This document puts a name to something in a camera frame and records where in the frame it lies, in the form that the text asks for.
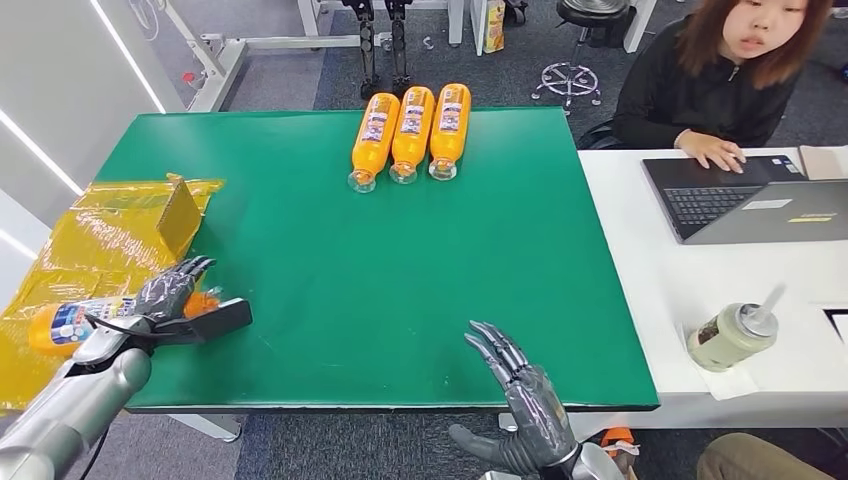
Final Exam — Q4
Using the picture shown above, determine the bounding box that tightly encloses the white table foot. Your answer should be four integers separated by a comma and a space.
167, 413, 244, 444

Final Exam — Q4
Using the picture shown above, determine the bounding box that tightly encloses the grey laptop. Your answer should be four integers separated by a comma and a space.
641, 154, 848, 247

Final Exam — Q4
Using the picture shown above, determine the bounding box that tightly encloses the black-edged tablet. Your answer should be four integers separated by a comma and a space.
823, 306, 848, 347

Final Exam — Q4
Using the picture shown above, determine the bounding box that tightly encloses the white paper napkin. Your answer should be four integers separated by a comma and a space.
675, 323, 761, 403

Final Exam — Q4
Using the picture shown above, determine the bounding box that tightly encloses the person's hand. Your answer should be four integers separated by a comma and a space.
674, 129, 749, 176

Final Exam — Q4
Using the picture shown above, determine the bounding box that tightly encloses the yellow plastic-wrapped cardboard box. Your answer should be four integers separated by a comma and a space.
0, 173, 227, 413

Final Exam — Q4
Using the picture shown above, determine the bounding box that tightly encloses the yellow carton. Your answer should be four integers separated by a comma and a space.
482, 0, 507, 55

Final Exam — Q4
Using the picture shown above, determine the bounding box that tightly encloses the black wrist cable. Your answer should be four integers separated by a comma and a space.
84, 313, 200, 342

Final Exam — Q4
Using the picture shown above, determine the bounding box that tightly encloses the orange tag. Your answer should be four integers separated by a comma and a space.
599, 427, 641, 460

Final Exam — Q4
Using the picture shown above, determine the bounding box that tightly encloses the black office chair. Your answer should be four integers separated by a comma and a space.
574, 119, 625, 152

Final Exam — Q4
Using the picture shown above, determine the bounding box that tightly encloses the beige notebook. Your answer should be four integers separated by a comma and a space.
797, 144, 848, 182

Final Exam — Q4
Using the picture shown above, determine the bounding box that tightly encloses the orange detergent bottle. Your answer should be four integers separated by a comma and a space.
427, 82, 472, 182
347, 92, 401, 194
27, 290, 223, 359
389, 86, 437, 185

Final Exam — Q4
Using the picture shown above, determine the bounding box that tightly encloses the white desk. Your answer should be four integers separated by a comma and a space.
498, 145, 848, 440

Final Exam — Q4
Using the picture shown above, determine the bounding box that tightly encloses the person's knee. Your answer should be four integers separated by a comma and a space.
695, 433, 848, 480

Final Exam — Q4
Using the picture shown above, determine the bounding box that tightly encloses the drink jar with straw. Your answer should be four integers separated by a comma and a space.
685, 283, 788, 374

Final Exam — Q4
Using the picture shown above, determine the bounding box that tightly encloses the green table mat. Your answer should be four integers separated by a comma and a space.
94, 107, 661, 413

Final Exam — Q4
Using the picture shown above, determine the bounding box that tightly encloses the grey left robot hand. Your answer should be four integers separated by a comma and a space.
132, 256, 217, 326

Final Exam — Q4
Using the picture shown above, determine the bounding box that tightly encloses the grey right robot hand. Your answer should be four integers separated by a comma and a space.
449, 321, 581, 478

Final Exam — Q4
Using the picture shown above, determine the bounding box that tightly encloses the black stool with chrome base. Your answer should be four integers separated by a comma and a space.
529, 0, 632, 111

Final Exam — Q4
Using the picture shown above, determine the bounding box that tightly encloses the person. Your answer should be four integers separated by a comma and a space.
612, 0, 836, 176

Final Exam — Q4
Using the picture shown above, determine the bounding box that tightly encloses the white metal desk frame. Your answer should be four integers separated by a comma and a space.
160, 0, 466, 114

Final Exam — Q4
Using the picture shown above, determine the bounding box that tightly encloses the black robot leg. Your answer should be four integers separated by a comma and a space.
385, 0, 416, 95
343, 0, 383, 102

